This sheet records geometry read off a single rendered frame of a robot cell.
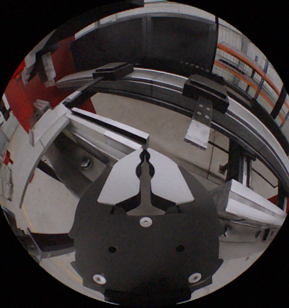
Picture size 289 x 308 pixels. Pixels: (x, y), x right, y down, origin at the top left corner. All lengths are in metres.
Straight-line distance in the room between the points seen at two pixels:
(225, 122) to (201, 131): 0.21
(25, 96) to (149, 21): 1.05
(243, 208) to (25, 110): 1.33
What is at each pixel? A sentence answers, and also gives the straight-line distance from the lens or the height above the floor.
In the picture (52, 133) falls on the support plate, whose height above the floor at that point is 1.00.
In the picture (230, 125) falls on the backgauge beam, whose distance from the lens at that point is 0.38.
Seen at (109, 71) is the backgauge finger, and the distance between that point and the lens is 0.39.
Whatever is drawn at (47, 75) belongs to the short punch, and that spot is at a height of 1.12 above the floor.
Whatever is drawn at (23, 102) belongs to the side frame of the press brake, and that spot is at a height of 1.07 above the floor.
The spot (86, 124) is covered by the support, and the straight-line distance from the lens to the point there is 0.20.
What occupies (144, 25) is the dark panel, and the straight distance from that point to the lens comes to 0.67.
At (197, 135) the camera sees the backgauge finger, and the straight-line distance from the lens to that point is 0.16.
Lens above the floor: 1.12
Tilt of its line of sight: 60 degrees down
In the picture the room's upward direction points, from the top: 1 degrees counter-clockwise
